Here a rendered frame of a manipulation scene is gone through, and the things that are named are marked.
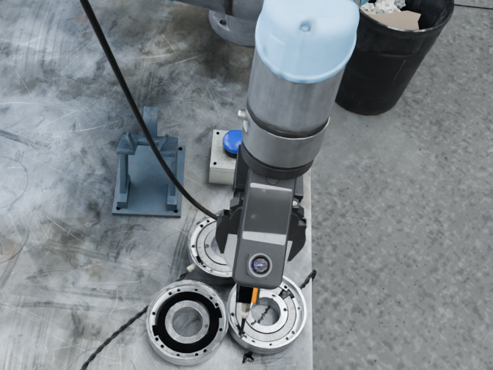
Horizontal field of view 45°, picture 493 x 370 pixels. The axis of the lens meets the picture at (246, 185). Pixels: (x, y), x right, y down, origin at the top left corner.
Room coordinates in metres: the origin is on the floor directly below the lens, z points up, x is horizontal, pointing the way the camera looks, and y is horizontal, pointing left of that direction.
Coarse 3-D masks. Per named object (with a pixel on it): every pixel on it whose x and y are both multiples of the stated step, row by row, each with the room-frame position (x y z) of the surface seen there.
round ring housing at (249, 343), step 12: (288, 288) 0.32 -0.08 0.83; (228, 300) 0.28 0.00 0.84; (264, 300) 0.30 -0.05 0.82; (276, 300) 0.30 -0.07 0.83; (300, 300) 0.31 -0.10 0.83; (228, 312) 0.27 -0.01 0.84; (276, 312) 0.29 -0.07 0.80; (300, 312) 0.29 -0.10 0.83; (228, 324) 0.26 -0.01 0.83; (276, 324) 0.27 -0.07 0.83; (300, 324) 0.27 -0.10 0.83; (288, 336) 0.25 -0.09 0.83; (252, 348) 0.23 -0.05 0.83; (264, 348) 0.23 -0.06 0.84; (276, 348) 0.23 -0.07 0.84
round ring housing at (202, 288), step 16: (176, 288) 0.29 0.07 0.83; (192, 288) 0.30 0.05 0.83; (208, 288) 0.30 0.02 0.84; (160, 304) 0.27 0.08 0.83; (176, 304) 0.27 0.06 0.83; (192, 304) 0.27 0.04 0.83; (224, 304) 0.28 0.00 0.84; (208, 320) 0.26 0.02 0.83; (224, 320) 0.26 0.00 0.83; (176, 336) 0.23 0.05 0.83; (192, 336) 0.23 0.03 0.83; (224, 336) 0.24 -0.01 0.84; (160, 352) 0.20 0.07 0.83; (176, 352) 0.21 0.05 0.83; (208, 352) 0.21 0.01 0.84
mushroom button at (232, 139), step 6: (228, 132) 0.53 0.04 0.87; (234, 132) 0.53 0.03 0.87; (240, 132) 0.53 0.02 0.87; (228, 138) 0.52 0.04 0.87; (234, 138) 0.52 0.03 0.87; (240, 138) 0.52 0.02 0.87; (228, 144) 0.51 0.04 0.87; (234, 144) 0.51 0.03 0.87; (240, 144) 0.51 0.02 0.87; (228, 150) 0.50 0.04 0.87; (234, 150) 0.50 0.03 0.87
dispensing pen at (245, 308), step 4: (236, 288) 0.28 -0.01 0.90; (240, 288) 0.27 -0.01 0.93; (244, 288) 0.27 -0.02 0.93; (248, 288) 0.27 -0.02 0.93; (252, 288) 0.27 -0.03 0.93; (236, 292) 0.27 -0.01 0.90; (240, 292) 0.26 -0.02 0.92; (244, 292) 0.26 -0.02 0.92; (248, 292) 0.27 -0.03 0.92; (252, 292) 0.27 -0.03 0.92; (236, 296) 0.27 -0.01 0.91; (240, 296) 0.26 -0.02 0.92; (244, 296) 0.26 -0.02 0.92; (248, 296) 0.26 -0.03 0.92; (236, 300) 0.26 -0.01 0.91; (240, 300) 0.26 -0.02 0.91; (244, 300) 0.26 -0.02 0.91; (248, 300) 0.26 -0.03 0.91; (244, 304) 0.27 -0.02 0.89; (248, 304) 0.26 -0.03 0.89; (244, 308) 0.26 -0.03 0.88; (248, 308) 0.26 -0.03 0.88; (244, 312) 0.26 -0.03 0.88; (248, 312) 0.26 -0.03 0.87; (244, 316) 0.26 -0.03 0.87; (244, 320) 0.25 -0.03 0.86; (244, 324) 0.25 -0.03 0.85
